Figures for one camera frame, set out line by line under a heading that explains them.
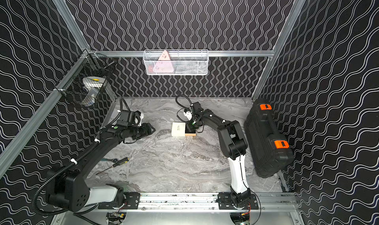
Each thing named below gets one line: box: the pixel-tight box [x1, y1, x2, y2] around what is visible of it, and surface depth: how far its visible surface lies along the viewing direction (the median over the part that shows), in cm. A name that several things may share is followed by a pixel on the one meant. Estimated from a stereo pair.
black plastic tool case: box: [243, 98, 295, 179], surface depth 72 cm
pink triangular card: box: [152, 50, 174, 73], surface depth 92 cm
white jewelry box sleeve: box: [171, 122, 186, 137], surface depth 100 cm
